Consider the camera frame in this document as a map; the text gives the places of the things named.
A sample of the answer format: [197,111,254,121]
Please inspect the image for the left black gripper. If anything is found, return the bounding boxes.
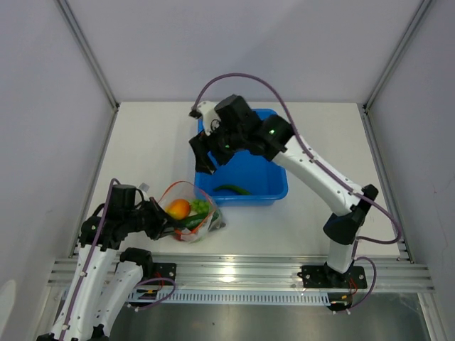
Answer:
[124,196,185,240]

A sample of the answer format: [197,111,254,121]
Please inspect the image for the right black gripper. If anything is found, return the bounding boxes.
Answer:
[190,117,247,175]

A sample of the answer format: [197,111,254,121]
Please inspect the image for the green cucumber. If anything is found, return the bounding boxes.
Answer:
[181,213,207,230]

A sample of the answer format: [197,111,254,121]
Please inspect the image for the clear orange zip bag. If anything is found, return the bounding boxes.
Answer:
[158,180,221,241]

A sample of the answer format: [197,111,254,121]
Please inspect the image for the grey toy fish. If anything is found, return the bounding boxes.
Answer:
[208,209,226,232]

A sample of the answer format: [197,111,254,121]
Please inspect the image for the green chili pepper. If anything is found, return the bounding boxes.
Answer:
[213,184,252,195]

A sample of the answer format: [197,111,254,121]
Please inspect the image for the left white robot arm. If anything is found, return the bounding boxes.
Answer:
[37,179,181,340]

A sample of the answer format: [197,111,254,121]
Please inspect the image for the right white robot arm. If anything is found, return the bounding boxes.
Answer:
[189,111,378,287]

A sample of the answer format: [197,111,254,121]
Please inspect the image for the blue plastic bin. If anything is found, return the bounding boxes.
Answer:
[193,108,289,208]

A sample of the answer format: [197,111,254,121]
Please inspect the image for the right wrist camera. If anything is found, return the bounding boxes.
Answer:
[189,94,262,136]

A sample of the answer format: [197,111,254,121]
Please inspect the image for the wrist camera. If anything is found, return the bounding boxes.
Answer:
[189,94,262,136]
[137,183,149,201]

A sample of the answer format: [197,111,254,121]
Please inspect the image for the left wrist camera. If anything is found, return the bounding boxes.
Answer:
[137,183,149,201]

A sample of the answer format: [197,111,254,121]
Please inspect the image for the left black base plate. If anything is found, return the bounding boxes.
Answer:
[151,263,177,289]

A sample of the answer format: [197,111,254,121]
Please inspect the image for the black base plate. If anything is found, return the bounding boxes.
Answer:
[151,263,177,289]
[297,264,368,289]

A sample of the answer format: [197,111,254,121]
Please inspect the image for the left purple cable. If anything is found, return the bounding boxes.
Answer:
[58,178,178,341]

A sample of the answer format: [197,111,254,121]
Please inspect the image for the white slotted cable duct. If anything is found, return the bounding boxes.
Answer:
[60,289,331,305]

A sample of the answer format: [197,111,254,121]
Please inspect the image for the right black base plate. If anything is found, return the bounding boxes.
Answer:
[297,264,368,289]

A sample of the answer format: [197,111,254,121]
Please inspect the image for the left aluminium frame post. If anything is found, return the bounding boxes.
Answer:
[55,0,119,110]

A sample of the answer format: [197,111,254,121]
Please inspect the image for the aluminium frame post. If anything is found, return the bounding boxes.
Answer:
[55,0,119,110]
[363,0,436,114]

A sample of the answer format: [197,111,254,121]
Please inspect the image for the aluminium front rail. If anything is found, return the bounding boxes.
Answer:
[48,252,435,294]

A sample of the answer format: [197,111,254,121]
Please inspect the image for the right aluminium frame post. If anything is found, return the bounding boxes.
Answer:
[363,0,436,114]

